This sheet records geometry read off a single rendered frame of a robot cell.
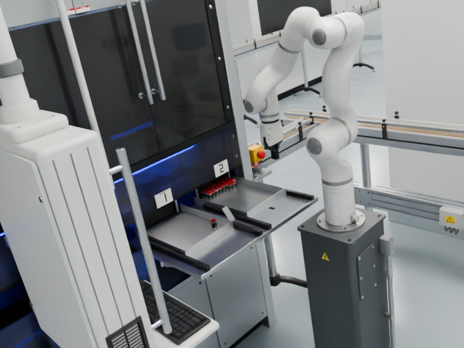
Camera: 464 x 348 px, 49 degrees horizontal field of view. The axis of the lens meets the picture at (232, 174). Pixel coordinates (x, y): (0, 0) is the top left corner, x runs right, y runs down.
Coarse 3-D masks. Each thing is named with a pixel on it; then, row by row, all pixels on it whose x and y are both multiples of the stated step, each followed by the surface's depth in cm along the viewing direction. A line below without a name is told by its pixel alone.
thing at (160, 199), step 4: (168, 188) 214; (164, 192) 213; (168, 192) 214; (156, 196) 210; (160, 196) 212; (164, 196) 213; (168, 196) 215; (172, 196) 216; (156, 200) 210; (160, 200) 212; (164, 200) 213; (168, 200) 215; (172, 200) 216; (160, 204) 212; (164, 204) 214
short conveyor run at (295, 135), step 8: (280, 120) 294; (296, 120) 299; (288, 128) 299; (296, 128) 288; (304, 128) 295; (312, 128) 296; (288, 136) 287; (296, 136) 287; (304, 136) 292; (248, 144) 273; (280, 144) 278; (288, 144) 283; (296, 144) 288; (304, 144) 293; (264, 152) 270; (280, 152) 279; (288, 152) 284; (264, 160) 271; (272, 160) 275
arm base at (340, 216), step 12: (324, 192) 197; (336, 192) 192; (348, 192) 193; (324, 204) 201; (336, 204) 194; (348, 204) 195; (324, 216) 207; (336, 216) 196; (348, 216) 196; (360, 216) 202; (324, 228) 198; (336, 228) 197; (348, 228) 196
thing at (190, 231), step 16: (192, 208) 224; (160, 224) 222; (176, 224) 219; (192, 224) 217; (208, 224) 215; (224, 224) 211; (160, 240) 202; (176, 240) 206; (192, 240) 204; (208, 240) 199
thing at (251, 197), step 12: (240, 180) 247; (252, 180) 242; (240, 192) 240; (252, 192) 237; (264, 192) 235; (276, 192) 233; (216, 204) 225; (228, 204) 229; (240, 204) 227; (252, 204) 225; (264, 204) 219; (252, 216) 215
